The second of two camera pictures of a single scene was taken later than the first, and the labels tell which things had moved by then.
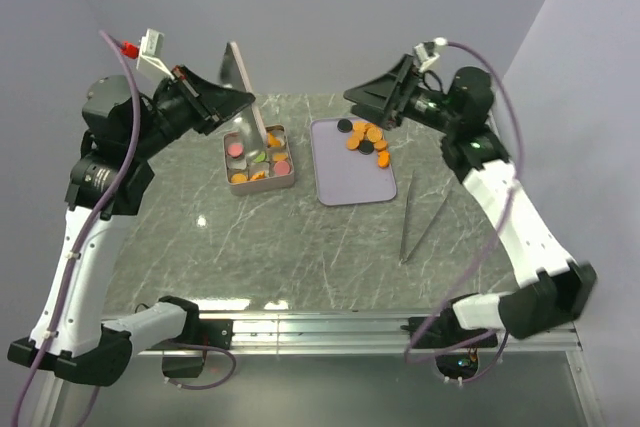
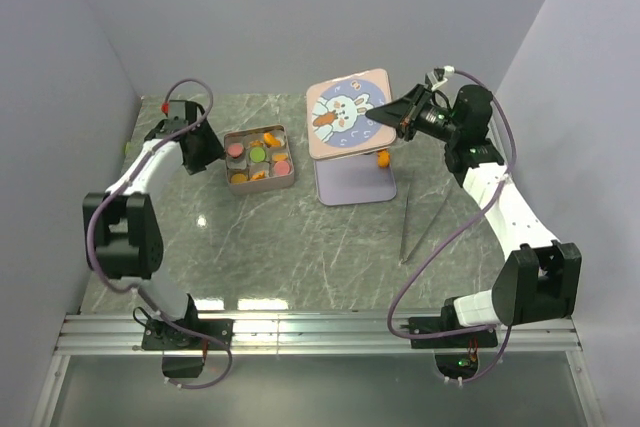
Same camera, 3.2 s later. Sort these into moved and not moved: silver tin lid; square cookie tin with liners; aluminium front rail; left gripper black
Moved: silver tin lid; left gripper black
Not moved: aluminium front rail; square cookie tin with liners
